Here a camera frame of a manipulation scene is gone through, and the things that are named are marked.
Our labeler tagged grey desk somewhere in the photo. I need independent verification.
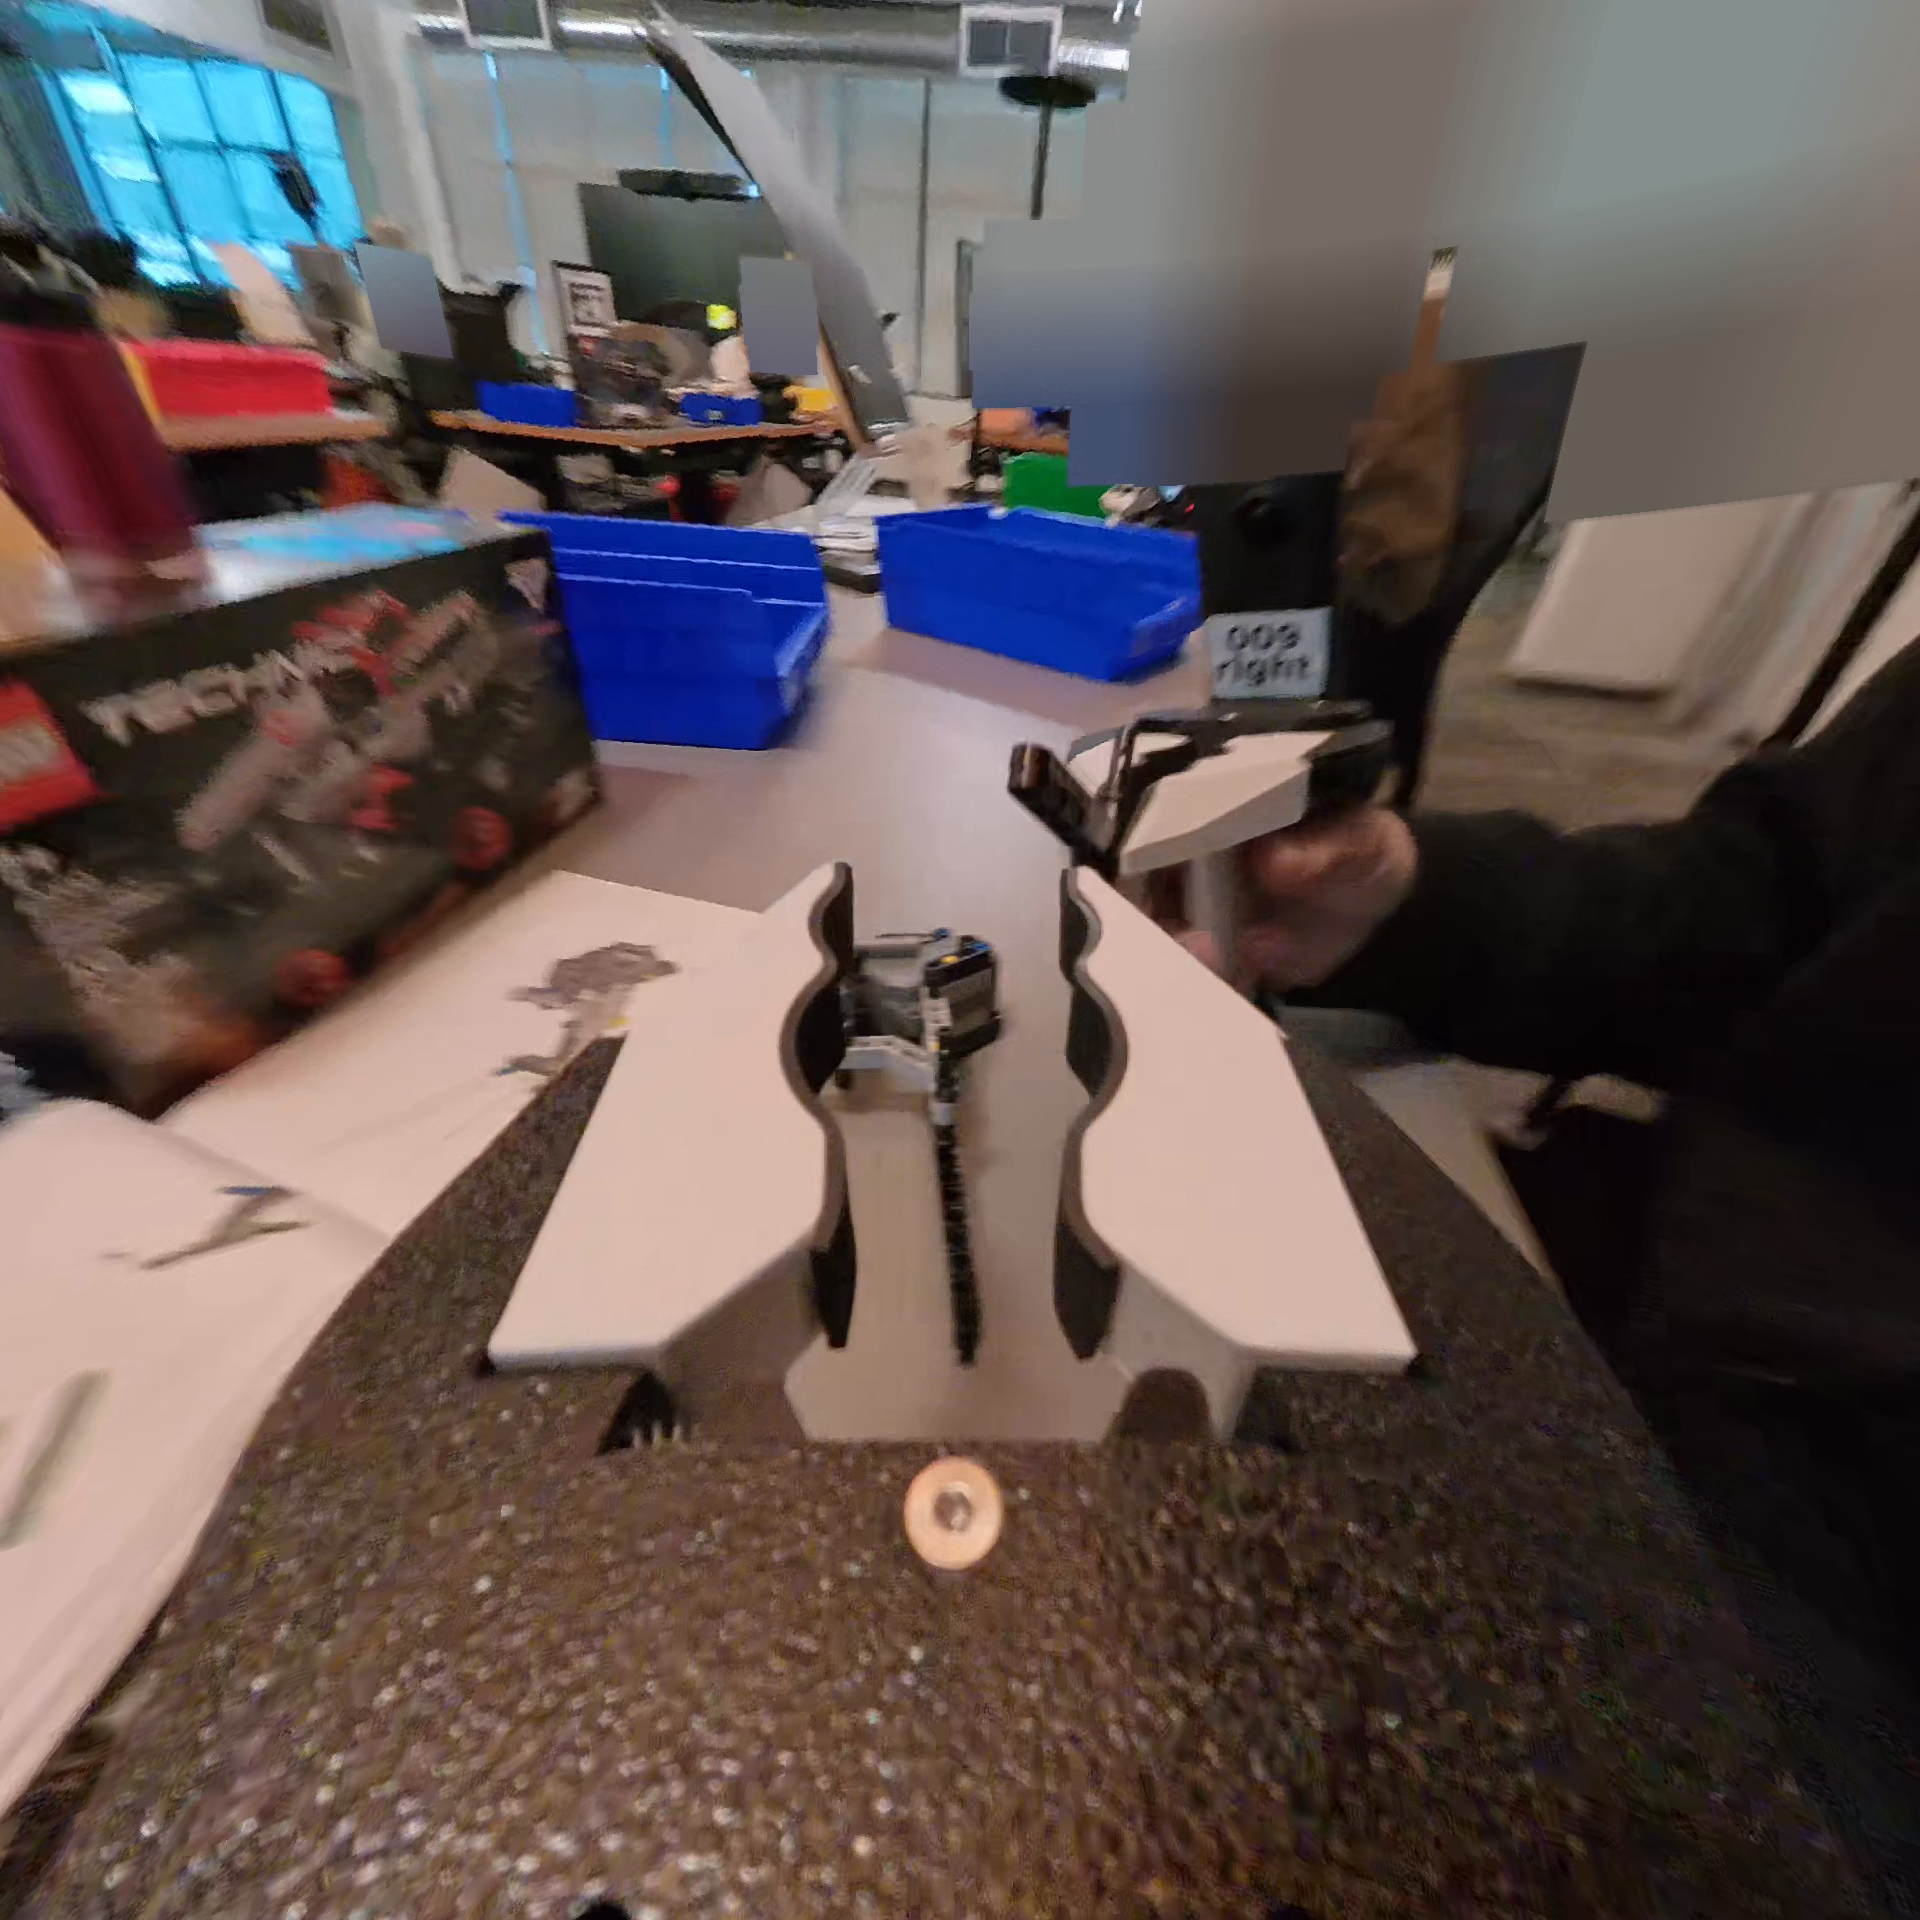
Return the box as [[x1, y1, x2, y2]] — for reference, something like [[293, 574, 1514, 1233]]
[[150, 592, 1567, 1353]]

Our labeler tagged grey leaning board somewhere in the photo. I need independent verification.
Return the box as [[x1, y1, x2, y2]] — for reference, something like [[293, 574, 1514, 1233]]
[[645, 16, 917, 441]]

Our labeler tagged black monitor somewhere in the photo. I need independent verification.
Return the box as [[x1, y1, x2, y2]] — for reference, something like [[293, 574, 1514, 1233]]
[[576, 182, 783, 327]]

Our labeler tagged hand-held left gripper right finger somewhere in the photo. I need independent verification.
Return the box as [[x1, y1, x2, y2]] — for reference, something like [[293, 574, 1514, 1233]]
[[1055, 867, 1422, 1376]]

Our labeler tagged green box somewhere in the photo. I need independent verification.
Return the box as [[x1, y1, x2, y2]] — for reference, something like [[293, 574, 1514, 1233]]
[[1000, 451, 1106, 521]]

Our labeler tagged black holed beam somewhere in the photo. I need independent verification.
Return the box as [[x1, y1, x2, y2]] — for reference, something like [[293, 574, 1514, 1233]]
[[1007, 744, 1120, 881]]

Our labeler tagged person's right hand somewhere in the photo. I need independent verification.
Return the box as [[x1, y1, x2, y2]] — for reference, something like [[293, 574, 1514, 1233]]
[[1181, 814, 1422, 995]]

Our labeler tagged white instruction booklet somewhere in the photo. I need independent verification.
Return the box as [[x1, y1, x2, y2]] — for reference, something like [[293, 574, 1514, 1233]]
[[0, 867, 783, 1808]]

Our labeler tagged person's black jacket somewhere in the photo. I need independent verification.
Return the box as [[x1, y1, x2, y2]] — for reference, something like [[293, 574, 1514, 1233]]
[[1500, 1050, 1920, 1728]]

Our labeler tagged red box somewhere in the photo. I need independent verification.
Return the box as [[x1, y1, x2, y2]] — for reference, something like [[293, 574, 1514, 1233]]
[[119, 336, 336, 426]]

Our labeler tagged person's right forearm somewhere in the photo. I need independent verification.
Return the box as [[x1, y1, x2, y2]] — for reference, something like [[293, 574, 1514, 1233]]
[[1276, 639, 1920, 1121]]

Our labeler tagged blue plastic bin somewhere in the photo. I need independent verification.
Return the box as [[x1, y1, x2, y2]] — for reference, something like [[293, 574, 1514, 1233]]
[[499, 511, 832, 753], [877, 503, 1212, 686]]

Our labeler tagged maroon bottle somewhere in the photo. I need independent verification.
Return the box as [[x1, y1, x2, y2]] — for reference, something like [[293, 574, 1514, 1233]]
[[0, 322, 202, 577]]

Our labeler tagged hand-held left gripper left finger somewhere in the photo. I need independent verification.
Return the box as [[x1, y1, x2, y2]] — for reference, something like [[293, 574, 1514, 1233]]
[[486, 862, 859, 1375]]

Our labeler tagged white leaning panel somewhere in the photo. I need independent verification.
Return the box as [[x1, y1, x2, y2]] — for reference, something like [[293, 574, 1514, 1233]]
[[1504, 492, 1864, 695]]

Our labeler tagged black toy truck box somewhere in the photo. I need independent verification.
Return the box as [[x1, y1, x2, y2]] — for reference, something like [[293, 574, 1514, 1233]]
[[0, 503, 606, 1115]]

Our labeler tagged brown flat ribbon cable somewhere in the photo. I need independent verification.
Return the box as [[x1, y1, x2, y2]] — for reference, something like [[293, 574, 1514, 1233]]
[[1341, 248, 1470, 633]]

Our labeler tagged long wooden office desk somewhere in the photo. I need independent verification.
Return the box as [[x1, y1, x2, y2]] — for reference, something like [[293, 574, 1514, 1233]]
[[427, 410, 842, 456]]

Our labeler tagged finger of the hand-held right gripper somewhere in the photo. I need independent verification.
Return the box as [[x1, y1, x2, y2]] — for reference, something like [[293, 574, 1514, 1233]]
[[1118, 732, 1365, 881], [1058, 719, 1204, 801]]

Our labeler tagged grey black brick model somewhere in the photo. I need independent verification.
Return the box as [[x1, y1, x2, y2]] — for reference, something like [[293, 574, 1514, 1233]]
[[832, 929, 1003, 1368]]

